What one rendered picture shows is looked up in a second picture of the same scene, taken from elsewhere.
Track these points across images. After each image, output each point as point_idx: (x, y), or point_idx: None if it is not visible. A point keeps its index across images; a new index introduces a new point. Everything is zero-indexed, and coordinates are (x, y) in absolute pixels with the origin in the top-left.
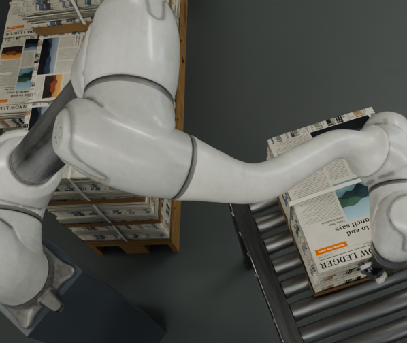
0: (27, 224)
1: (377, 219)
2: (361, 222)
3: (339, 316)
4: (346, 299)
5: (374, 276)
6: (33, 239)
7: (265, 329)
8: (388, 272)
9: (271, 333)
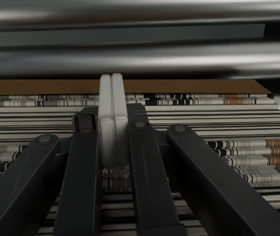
0: None
1: None
2: None
3: (217, 14)
4: (180, 48)
5: (154, 129)
6: None
7: (191, 33)
8: (89, 134)
9: (187, 26)
